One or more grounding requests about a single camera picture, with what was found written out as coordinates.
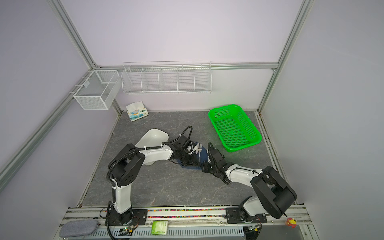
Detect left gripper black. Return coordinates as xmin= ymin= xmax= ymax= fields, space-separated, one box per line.
xmin=178 ymin=150 xmax=201 ymax=167

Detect blue paper napkin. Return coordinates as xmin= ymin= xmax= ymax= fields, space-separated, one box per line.
xmin=181 ymin=143 xmax=209 ymax=171

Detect silver fork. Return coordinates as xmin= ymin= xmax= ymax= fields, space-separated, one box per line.
xmin=195 ymin=143 xmax=202 ymax=156

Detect white rectangular dish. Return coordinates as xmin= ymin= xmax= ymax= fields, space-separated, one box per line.
xmin=135 ymin=129 xmax=172 ymax=166

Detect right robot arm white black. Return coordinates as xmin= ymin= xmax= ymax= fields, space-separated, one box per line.
xmin=201 ymin=162 xmax=298 ymax=223

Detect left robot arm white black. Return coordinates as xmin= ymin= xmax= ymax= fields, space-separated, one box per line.
xmin=106 ymin=144 xmax=201 ymax=226

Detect green plastic basket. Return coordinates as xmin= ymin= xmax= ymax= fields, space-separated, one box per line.
xmin=208 ymin=105 xmax=262 ymax=153

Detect tissue pack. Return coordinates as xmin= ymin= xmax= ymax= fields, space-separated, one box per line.
xmin=126 ymin=101 xmax=149 ymax=122

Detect green small box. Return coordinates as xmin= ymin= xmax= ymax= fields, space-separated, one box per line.
xmin=151 ymin=221 xmax=169 ymax=236

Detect red yellow toy figure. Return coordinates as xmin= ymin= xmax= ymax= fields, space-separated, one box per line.
xmin=285 ymin=218 xmax=297 ymax=229

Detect white mesh box basket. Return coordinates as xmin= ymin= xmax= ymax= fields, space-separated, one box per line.
xmin=74 ymin=70 xmax=122 ymax=111

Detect grey cloth pad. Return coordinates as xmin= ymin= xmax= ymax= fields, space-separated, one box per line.
xmin=59 ymin=220 xmax=99 ymax=238

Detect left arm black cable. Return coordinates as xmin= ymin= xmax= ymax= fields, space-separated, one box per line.
xmin=164 ymin=125 xmax=193 ymax=145

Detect white wire shelf rack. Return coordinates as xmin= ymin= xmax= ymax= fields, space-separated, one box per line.
xmin=122 ymin=61 xmax=213 ymax=94

